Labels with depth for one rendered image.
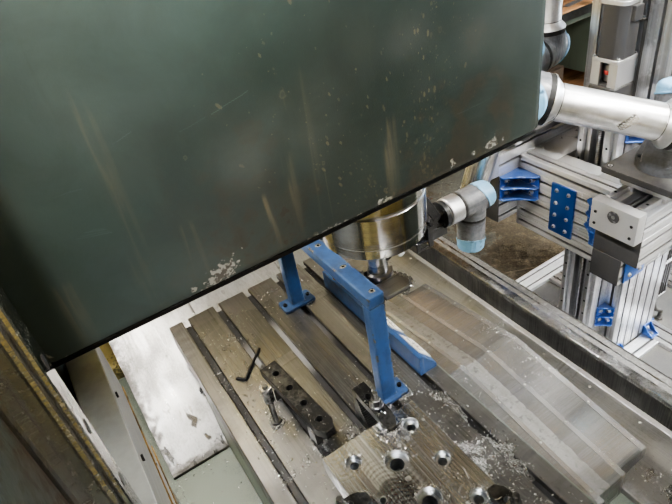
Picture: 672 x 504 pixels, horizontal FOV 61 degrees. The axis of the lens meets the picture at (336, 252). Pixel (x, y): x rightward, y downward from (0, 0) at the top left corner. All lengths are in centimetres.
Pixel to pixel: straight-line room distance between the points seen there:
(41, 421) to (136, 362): 137
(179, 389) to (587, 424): 114
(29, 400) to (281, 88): 34
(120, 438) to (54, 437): 28
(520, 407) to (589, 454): 19
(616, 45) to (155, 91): 144
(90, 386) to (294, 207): 43
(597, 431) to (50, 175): 139
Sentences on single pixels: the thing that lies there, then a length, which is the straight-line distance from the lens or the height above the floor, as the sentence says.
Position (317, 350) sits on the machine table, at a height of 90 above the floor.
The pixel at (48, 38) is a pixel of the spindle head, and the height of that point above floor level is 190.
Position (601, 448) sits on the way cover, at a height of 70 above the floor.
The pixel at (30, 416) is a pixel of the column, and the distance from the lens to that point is 51.
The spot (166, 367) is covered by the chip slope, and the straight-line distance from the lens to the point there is 185.
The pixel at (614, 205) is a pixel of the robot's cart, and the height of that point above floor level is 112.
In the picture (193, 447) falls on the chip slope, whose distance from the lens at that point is 176.
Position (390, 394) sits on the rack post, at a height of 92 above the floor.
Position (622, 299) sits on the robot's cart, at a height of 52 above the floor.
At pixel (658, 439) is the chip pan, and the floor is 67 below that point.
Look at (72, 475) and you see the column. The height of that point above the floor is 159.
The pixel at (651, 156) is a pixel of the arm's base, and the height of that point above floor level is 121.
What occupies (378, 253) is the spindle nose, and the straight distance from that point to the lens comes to 78.
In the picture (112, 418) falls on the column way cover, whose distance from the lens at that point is 83.
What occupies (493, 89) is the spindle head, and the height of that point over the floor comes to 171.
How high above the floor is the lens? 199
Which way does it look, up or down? 36 degrees down
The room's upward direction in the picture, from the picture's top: 10 degrees counter-clockwise
